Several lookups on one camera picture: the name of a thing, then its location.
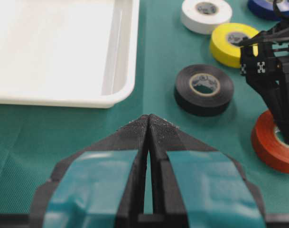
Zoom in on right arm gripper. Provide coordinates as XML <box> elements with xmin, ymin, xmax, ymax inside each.
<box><xmin>239</xmin><ymin>0</ymin><xmax>289</xmax><ymax>145</ymax></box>

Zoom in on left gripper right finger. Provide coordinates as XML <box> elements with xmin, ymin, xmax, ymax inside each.
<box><xmin>148</xmin><ymin>114</ymin><xmax>266</xmax><ymax>228</ymax></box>

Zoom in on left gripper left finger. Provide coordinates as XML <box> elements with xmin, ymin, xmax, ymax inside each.
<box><xmin>30</xmin><ymin>115</ymin><xmax>149</xmax><ymax>228</ymax></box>

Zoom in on yellow tape roll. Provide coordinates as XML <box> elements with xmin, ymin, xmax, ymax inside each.
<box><xmin>210</xmin><ymin>23</ymin><xmax>259</xmax><ymax>68</ymax></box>

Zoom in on blue tape roll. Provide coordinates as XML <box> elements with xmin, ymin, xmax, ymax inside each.
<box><xmin>247</xmin><ymin>0</ymin><xmax>289</xmax><ymax>21</ymax></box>

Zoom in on red tape roll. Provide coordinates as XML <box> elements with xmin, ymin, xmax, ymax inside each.
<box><xmin>251</xmin><ymin>110</ymin><xmax>289</xmax><ymax>174</ymax></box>

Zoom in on white tape roll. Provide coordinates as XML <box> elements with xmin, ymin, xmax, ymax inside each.
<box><xmin>180</xmin><ymin>0</ymin><xmax>233</xmax><ymax>35</ymax></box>

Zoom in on black tape roll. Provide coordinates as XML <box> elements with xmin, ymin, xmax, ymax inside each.
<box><xmin>174</xmin><ymin>64</ymin><xmax>234</xmax><ymax>116</ymax></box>

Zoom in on white plastic tray case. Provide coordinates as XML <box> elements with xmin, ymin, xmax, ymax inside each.
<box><xmin>0</xmin><ymin>0</ymin><xmax>140</xmax><ymax>108</ymax></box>

